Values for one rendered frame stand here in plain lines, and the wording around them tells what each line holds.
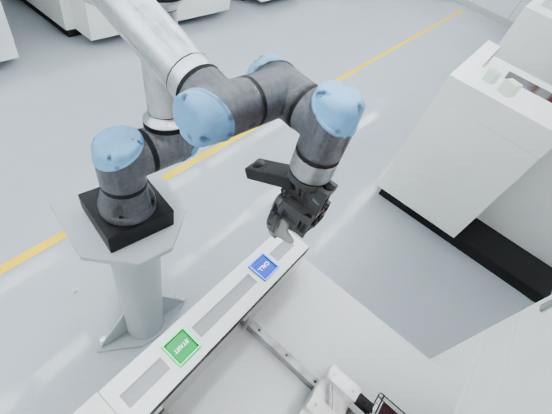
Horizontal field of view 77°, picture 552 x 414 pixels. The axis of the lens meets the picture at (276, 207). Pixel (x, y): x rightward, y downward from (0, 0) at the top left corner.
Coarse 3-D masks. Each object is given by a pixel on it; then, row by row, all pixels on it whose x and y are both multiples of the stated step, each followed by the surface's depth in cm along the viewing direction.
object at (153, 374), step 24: (240, 264) 84; (288, 264) 87; (216, 288) 79; (240, 288) 81; (264, 288) 82; (192, 312) 74; (216, 312) 76; (240, 312) 76; (168, 336) 70; (216, 336) 72; (144, 360) 66; (168, 360) 67; (192, 360) 68; (120, 384) 63; (144, 384) 64; (168, 384) 65; (120, 408) 61; (144, 408) 61
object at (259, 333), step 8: (248, 328) 87; (256, 328) 86; (256, 336) 87; (264, 336) 86; (264, 344) 86; (272, 344) 85; (272, 352) 86; (280, 352) 84; (288, 352) 84; (280, 360) 85; (288, 360) 83; (296, 360) 84; (288, 368) 85; (296, 368) 82; (304, 368) 83; (304, 376) 82; (312, 376) 82; (312, 384) 81
